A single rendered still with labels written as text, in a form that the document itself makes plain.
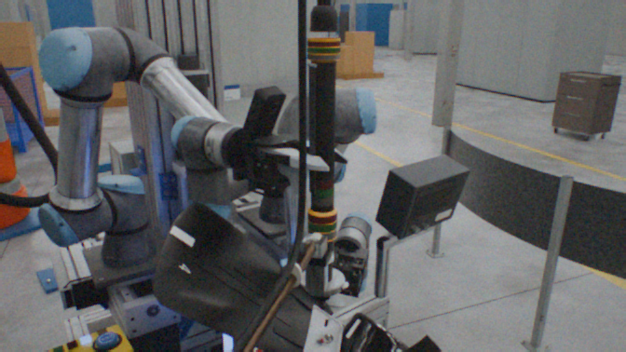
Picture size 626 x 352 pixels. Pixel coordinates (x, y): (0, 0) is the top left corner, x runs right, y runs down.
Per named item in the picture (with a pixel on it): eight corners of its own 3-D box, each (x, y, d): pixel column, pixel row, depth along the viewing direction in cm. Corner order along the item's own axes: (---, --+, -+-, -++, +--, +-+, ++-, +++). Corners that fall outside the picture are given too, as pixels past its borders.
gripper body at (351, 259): (361, 268, 91) (371, 241, 102) (319, 259, 93) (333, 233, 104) (357, 301, 94) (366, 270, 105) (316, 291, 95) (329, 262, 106)
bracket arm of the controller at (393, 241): (383, 250, 136) (383, 242, 135) (375, 247, 138) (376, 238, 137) (434, 229, 150) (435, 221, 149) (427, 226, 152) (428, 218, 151)
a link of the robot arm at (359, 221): (373, 240, 119) (374, 210, 116) (366, 262, 109) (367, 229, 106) (343, 236, 121) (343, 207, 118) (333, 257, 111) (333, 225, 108)
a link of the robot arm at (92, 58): (115, 237, 122) (139, 38, 96) (61, 262, 110) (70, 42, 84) (88, 214, 127) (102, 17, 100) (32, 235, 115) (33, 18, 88)
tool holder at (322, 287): (335, 308, 66) (336, 247, 63) (288, 300, 68) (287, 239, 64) (349, 276, 74) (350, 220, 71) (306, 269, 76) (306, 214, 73)
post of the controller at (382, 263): (380, 299, 141) (384, 241, 135) (374, 295, 144) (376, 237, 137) (387, 296, 143) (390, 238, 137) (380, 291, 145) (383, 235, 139)
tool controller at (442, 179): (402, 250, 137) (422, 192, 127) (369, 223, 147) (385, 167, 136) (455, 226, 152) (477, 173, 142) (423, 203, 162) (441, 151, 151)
